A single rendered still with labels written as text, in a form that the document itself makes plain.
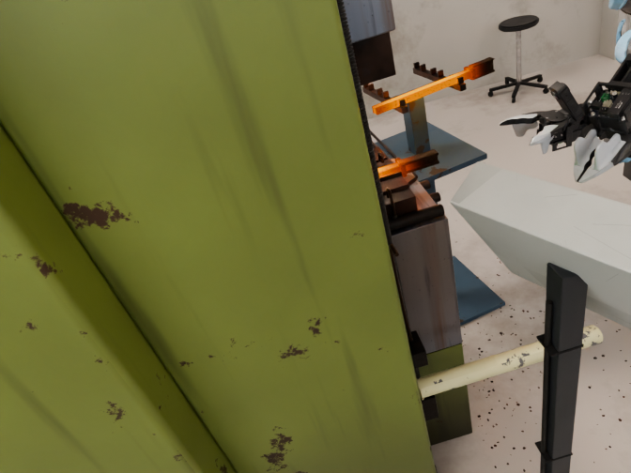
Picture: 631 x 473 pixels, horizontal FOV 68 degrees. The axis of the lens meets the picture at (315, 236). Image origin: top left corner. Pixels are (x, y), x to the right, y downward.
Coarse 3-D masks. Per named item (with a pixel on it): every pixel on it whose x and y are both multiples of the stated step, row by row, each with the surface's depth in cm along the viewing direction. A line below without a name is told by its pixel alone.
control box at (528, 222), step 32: (480, 192) 69; (512, 192) 66; (544, 192) 63; (576, 192) 60; (480, 224) 73; (512, 224) 64; (544, 224) 61; (576, 224) 58; (608, 224) 56; (512, 256) 78; (544, 256) 67; (576, 256) 58; (608, 256) 54; (608, 288) 62
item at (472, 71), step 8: (472, 64) 152; (480, 64) 151; (488, 64) 153; (464, 72) 151; (472, 72) 150; (480, 72) 153; (488, 72) 153; (440, 80) 151; (448, 80) 149; (464, 80) 151; (424, 88) 149; (432, 88) 149; (440, 88) 150; (400, 96) 149; (408, 96) 147; (416, 96) 148; (384, 104) 146; (392, 104) 147; (376, 112) 147; (384, 112) 147
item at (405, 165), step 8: (424, 152) 119; (432, 152) 118; (400, 160) 118; (408, 160) 118; (416, 160) 117; (424, 160) 119; (432, 160) 119; (384, 168) 119; (392, 168) 117; (400, 168) 117; (408, 168) 119; (416, 168) 118
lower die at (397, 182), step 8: (384, 160) 125; (384, 176) 117; (392, 176) 117; (400, 176) 117; (384, 184) 116; (392, 184) 115; (400, 184) 114; (384, 192) 113; (392, 192) 113; (400, 192) 113; (408, 192) 112; (384, 200) 112; (400, 200) 110; (408, 200) 110; (400, 208) 111; (408, 208) 111; (416, 208) 112
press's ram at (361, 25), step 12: (348, 0) 80; (360, 0) 81; (372, 0) 81; (384, 0) 81; (348, 12) 81; (360, 12) 82; (372, 12) 82; (384, 12) 82; (348, 24) 82; (360, 24) 83; (372, 24) 83; (384, 24) 83; (360, 36) 84; (372, 36) 84
